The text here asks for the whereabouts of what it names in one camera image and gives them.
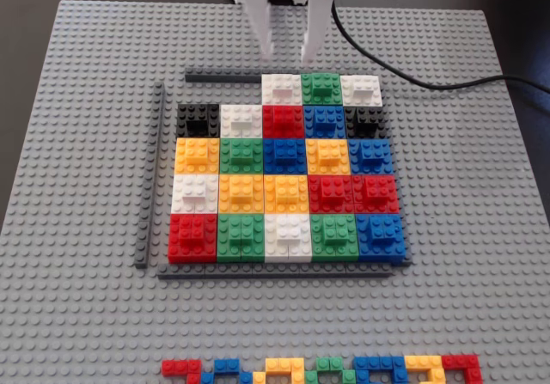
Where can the white lego cube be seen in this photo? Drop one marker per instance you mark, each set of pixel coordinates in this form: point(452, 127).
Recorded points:
point(362, 89)
point(194, 193)
point(240, 120)
point(281, 88)
point(288, 238)

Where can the green lego cube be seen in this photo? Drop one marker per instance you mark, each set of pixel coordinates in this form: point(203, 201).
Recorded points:
point(321, 87)
point(240, 238)
point(335, 238)
point(241, 156)

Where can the red lego cube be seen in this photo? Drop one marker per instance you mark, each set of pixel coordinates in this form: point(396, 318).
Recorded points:
point(331, 193)
point(283, 122)
point(376, 193)
point(192, 238)

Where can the blue lego cube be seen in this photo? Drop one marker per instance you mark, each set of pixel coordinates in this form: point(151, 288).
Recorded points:
point(324, 122)
point(285, 156)
point(370, 156)
point(381, 238)

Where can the black lego cube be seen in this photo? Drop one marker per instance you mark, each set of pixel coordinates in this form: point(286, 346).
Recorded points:
point(365, 122)
point(197, 120)

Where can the yellow lego cube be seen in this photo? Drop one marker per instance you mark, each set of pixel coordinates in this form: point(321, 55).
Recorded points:
point(197, 156)
point(286, 193)
point(241, 193)
point(328, 156)

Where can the dark grey lego strip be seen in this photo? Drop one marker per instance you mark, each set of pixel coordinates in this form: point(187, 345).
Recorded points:
point(150, 178)
point(275, 271)
point(223, 76)

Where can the yellow lego letter shape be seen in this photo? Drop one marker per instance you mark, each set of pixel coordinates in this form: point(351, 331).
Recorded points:
point(283, 364)
point(423, 362)

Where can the green lego letter shape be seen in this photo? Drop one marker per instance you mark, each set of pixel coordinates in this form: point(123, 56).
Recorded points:
point(328, 363)

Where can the blue lego letter shape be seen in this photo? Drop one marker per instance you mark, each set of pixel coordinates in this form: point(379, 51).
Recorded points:
point(225, 366)
point(378, 363)

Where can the grey lego baseplate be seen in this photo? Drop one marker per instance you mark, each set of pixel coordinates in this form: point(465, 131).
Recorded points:
point(86, 315)

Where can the red lego letter shape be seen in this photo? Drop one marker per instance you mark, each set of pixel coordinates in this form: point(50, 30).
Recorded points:
point(462, 361)
point(180, 367)

